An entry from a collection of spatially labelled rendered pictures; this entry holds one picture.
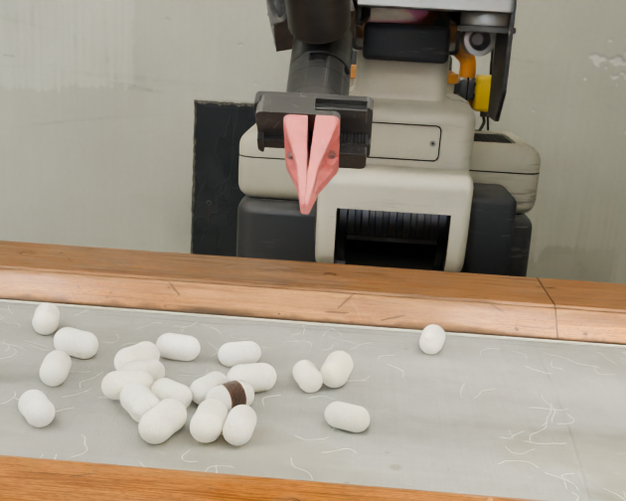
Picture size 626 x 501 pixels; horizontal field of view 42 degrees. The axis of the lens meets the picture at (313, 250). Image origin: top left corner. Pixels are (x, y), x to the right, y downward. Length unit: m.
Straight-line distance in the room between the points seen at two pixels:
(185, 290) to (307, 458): 0.29
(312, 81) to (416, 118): 0.48
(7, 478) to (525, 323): 0.47
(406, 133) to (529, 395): 0.63
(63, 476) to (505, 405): 0.32
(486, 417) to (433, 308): 0.18
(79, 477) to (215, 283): 0.34
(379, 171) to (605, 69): 1.60
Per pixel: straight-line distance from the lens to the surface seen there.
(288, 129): 0.69
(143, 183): 2.74
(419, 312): 0.75
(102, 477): 0.46
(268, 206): 1.49
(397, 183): 1.17
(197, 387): 0.58
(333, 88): 0.73
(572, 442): 0.59
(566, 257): 2.78
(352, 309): 0.75
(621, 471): 0.56
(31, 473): 0.47
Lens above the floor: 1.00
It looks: 15 degrees down
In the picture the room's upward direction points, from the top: 3 degrees clockwise
